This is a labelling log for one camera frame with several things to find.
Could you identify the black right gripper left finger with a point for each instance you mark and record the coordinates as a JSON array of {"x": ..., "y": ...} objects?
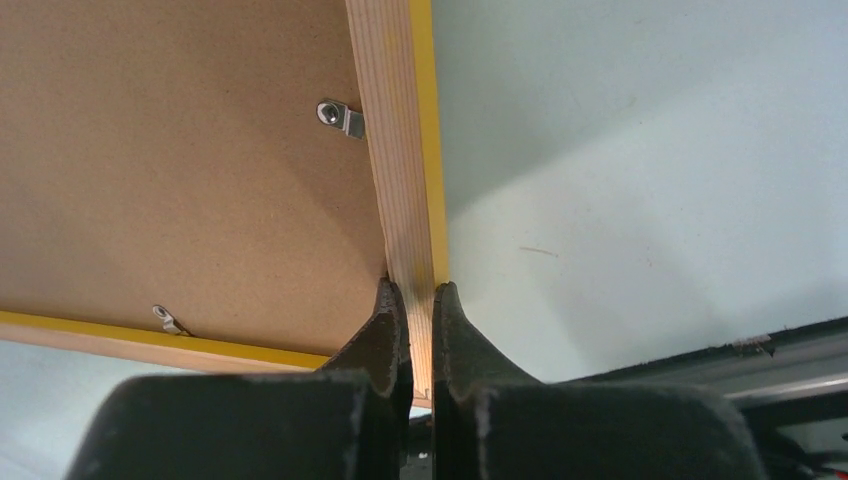
[{"x": 346, "y": 420}]

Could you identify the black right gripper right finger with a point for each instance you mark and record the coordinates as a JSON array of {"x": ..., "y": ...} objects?
[{"x": 493, "y": 420}]

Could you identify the yellow wooden picture frame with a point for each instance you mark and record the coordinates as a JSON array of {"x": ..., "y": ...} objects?
[{"x": 395, "y": 71}]

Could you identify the silver metal turn clip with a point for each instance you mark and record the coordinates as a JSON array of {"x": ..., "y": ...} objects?
[{"x": 340, "y": 116}]

